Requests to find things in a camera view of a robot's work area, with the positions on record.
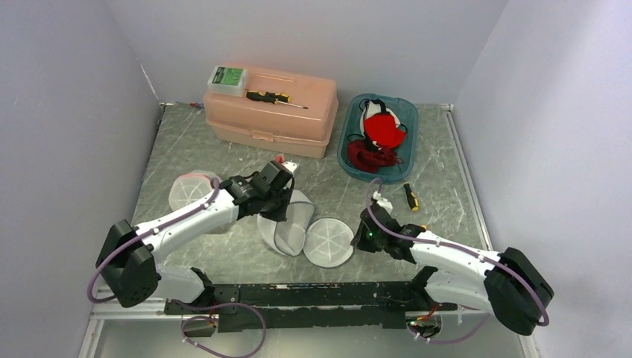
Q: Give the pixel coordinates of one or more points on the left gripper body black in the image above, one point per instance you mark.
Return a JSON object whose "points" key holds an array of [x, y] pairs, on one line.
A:
{"points": [[277, 203]]}

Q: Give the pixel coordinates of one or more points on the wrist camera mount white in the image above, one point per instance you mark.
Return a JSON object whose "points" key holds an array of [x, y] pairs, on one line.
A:
{"points": [[382, 202], [287, 164]]}

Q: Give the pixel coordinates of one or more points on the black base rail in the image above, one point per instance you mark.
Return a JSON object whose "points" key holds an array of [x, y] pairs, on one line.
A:
{"points": [[387, 304]]}

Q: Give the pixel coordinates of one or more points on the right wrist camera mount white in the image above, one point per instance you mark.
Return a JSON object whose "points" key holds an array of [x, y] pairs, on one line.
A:
{"points": [[382, 202]]}

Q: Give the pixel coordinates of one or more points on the pink plastic toolbox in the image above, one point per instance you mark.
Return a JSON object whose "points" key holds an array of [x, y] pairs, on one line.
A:
{"points": [[277, 127]]}

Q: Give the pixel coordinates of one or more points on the black yellow screwdriver on toolbox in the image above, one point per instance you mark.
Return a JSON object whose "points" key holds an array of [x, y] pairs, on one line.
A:
{"points": [[272, 98]]}

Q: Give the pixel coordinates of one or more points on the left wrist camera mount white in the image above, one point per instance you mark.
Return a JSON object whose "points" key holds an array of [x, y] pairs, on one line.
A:
{"points": [[287, 164]]}

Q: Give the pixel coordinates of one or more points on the teal plastic bin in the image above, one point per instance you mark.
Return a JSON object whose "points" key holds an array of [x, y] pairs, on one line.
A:
{"points": [[409, 117]]}

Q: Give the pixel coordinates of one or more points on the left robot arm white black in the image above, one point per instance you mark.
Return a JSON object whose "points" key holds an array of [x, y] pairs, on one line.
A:
{"points": [[130, 267]]}

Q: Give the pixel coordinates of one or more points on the white black-trimmed bra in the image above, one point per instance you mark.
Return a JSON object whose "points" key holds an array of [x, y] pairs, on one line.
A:
{"points": [[371, 107]]}

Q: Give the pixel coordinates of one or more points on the white mesh laundry bag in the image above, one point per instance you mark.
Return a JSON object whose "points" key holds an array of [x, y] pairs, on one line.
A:
{"points": [[325, 242]]}

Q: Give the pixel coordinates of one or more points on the dark red bra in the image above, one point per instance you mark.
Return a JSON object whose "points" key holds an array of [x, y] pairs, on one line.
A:
{"points": [[371, 159]]}

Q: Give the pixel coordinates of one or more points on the bright red bra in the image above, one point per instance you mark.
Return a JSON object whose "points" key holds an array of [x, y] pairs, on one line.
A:
{"points": [[383, 131]]}

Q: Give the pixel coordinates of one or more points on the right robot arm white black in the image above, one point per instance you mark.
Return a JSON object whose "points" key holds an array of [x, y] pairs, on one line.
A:
{"points": [[503, 284]]}

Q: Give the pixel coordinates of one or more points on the pink-trimmed mesh laundry bag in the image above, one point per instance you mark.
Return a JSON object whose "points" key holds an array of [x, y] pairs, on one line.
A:
{"points": [[190, 187]]}

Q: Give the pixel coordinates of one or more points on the clear green-label screw box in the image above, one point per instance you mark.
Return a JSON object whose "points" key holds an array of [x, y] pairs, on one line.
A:
{"points": [[226, 80]]}

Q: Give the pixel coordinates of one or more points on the yellow black screwdriver on table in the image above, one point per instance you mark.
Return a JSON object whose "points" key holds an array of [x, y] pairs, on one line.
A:
{"points": [[411, 197]]}

